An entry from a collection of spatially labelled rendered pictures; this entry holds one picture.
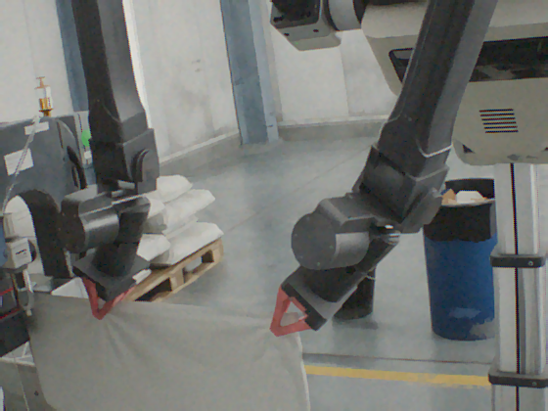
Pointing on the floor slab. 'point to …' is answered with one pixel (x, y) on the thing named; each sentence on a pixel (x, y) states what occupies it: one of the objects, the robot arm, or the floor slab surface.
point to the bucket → (359, 299)
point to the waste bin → (462, 262)
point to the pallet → (166, 280)
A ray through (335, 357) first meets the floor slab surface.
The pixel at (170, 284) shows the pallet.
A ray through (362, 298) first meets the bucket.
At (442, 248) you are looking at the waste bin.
